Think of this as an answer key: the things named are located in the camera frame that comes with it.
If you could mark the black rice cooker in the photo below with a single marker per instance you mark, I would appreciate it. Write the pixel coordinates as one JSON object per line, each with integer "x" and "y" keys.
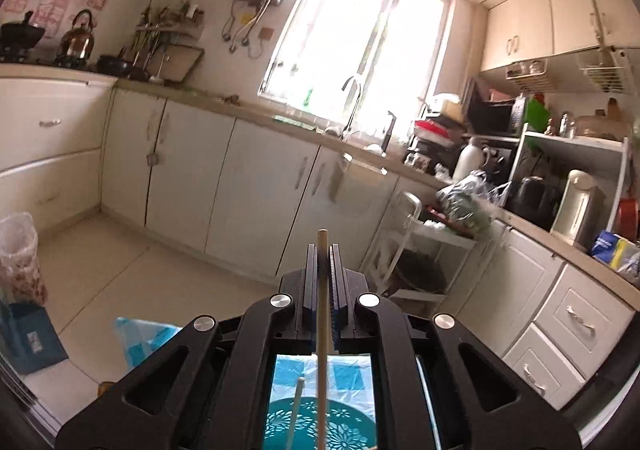
{"x": 535, "y": 202}

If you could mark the black wok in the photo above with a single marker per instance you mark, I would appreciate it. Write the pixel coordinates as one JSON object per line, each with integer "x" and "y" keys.
{"x": 22, "y": 32}

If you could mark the red pot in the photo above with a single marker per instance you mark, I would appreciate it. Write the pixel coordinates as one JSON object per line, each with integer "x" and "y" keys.
{"x": 630, "y": 220}

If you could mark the green bottle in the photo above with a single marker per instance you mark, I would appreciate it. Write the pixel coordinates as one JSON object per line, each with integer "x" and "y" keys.
{"x": 308, "y": 98}

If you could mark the teal perforated plastic basket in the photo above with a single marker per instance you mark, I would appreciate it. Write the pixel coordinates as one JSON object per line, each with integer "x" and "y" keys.
{"x": 350, "y": 422}

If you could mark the long wooden chopstick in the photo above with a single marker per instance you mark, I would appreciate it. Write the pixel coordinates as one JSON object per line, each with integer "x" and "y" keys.
{"x": 321, "y": 390}
{"x": 296, "y": 405}

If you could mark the white thermos jug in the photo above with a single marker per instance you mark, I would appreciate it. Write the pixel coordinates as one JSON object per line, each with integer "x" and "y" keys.
{"x": 467, "y": 164}

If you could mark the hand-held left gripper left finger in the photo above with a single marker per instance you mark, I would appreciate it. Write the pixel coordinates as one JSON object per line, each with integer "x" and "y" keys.
{"x": 310, "y": 290}

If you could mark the gas stove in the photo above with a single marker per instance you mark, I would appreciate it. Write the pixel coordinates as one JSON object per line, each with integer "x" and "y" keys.
{"x": 45, "y": 60}

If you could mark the chrome sink faucet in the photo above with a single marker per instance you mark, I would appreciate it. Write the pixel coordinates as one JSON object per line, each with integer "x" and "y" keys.
{"x": 352, "y": 104}

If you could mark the plastic bag of vegetables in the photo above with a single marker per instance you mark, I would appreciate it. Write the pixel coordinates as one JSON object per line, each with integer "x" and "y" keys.
{"x": 470, "y": 205}

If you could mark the steel kettle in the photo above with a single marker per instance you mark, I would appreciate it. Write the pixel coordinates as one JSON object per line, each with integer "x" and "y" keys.
{"x": 76, "y": 42}

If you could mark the kitchen window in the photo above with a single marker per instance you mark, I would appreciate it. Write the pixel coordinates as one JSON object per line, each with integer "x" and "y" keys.
{"x": 360, "y": 29}

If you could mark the black microwave oven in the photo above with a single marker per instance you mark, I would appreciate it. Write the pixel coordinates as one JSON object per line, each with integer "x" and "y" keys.
{"x": 492, "y": 112}

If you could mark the blue and yellow packet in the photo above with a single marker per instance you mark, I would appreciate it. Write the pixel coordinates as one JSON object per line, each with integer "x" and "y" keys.
{"x": 615, "y": 250}

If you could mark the leaning dark framed tray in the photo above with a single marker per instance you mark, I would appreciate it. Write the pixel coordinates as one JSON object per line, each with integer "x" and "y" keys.
{"x": 182, "y": 64}

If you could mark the white upper cabinets over shelf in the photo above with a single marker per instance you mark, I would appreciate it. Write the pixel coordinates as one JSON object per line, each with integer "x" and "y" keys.
{"x": 550, "y": 14}

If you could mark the white drawer cabinet under stove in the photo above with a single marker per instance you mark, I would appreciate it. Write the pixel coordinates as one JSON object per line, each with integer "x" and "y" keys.
{"x": 50, "y": 139}

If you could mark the blue checked plastic tablecloth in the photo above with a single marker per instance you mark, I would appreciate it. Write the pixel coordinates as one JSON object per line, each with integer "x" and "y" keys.
{"x": 145, "y": 340}

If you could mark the patterned mug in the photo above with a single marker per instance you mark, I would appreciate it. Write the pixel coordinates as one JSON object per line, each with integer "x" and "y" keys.
{"x": 417, "y": 161}

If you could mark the white countertop shelf rack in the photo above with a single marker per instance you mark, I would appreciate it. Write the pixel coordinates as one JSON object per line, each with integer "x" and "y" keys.
{"x": 575, "y": 139}

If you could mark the wall utensil rack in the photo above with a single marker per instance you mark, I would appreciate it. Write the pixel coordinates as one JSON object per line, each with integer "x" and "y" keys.
{"x": 160, "y": 29}

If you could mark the grey cabinet door lock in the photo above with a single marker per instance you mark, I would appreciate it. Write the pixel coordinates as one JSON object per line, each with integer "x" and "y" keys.
{"x": 152, "y": 158}

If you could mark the white panelled drawer cabinets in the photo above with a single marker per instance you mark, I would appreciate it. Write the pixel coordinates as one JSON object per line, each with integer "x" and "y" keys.
{"x": 540, "y": 310}

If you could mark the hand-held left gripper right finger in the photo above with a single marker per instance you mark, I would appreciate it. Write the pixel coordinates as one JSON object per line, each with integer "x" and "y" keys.
{"x": 337, "y": 290}

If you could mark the white sink base cabinets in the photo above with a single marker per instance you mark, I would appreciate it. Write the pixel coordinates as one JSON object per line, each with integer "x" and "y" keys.
{"x": 225, "y": 180}

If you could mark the blue paper bag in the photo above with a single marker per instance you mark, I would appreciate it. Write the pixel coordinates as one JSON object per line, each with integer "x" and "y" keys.
{"x": 30, "y": 340}

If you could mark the white electric water boiler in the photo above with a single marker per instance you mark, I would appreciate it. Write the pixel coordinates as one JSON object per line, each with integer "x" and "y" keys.
{"x": 577, "y": 210}

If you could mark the black angular water tap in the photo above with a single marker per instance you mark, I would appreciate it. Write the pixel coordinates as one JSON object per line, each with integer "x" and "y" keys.
{"x": 389, "y": 132}

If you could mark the brown wall outlet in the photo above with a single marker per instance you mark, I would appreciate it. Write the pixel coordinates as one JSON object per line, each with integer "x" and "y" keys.
{"x": 267, "y": 33}

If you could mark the black frying pan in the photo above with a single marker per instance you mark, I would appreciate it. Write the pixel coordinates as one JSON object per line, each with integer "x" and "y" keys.
{"x": 114, "y": 64}

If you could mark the green plastic board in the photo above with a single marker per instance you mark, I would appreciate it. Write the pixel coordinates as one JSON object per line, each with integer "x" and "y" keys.
{"x": 536, "y": 114}

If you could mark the clear bag with floral bin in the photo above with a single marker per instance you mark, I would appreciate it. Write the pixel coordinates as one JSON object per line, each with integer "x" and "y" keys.
{"x": 20, "y": 260}

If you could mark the stack of red white containers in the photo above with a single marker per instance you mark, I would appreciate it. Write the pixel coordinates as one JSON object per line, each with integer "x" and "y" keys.
{"x": 437, "y": 127}

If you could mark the white trolley cart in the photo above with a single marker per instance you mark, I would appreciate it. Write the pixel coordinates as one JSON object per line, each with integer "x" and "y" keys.
{"x": 395, "y": 240}

